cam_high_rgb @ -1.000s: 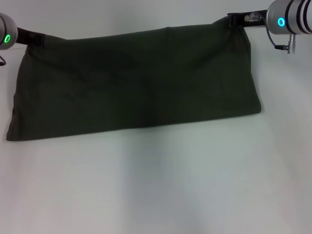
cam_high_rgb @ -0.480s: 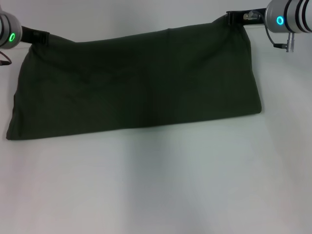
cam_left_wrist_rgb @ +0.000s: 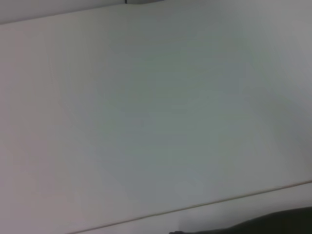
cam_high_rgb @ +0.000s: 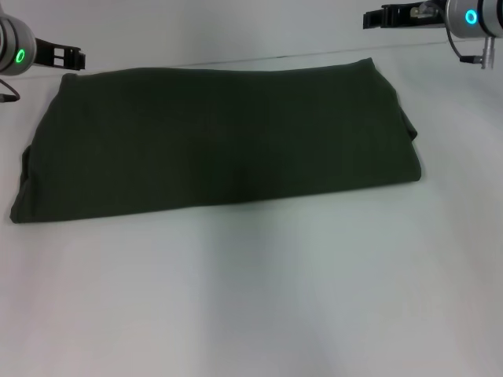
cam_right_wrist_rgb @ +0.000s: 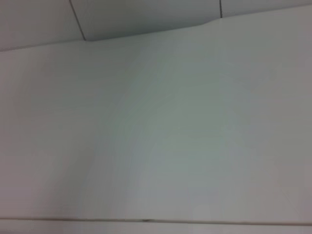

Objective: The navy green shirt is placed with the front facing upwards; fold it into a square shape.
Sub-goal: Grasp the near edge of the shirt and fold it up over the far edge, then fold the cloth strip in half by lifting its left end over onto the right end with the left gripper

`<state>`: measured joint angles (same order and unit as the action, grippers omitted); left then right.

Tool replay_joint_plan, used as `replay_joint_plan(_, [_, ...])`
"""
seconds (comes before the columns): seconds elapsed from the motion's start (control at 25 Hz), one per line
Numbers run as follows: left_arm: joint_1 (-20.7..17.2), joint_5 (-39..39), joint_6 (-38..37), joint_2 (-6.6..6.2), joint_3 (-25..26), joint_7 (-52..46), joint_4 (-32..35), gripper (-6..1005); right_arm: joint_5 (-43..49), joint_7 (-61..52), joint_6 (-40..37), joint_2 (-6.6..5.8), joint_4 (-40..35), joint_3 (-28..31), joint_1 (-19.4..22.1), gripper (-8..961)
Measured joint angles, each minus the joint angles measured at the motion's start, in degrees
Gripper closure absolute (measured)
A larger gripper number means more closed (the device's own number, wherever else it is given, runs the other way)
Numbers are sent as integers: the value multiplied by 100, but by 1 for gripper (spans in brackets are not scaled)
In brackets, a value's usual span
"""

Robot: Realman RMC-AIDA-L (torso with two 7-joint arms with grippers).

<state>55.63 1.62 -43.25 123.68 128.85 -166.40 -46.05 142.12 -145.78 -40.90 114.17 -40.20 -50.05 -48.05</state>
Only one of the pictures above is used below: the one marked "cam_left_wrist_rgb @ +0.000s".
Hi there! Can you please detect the dark green printed t-shirt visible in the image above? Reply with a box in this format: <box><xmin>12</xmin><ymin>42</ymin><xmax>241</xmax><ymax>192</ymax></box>
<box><xmin>169</xmin><ymin>206</ymin><xmax>312</xmax><ymax>234</ymax></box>

